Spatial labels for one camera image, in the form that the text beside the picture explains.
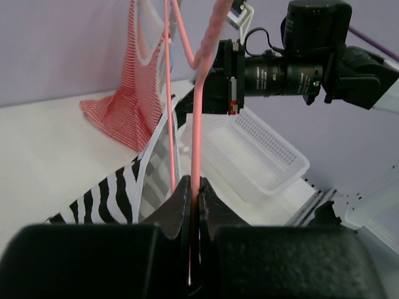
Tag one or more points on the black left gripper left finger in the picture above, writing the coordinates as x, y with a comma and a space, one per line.
147, 260

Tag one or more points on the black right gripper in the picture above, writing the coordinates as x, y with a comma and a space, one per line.
223, 90

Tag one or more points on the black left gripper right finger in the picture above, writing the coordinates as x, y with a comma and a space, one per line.
322, 259

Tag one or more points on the black white striped tank top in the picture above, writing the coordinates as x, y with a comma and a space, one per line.
131, 193

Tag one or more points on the pink wire hanger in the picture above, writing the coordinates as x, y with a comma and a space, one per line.
202, 62

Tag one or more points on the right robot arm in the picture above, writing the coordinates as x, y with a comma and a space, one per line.
314, 57

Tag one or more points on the red white striped tank top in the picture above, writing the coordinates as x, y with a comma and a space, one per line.
131, 114

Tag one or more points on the white plastic perforated basket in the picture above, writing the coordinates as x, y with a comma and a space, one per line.
255, 160

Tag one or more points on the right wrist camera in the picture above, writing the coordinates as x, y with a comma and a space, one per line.
240, 15

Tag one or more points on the aluminium enclosure frame rail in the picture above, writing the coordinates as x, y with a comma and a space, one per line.
361, 208

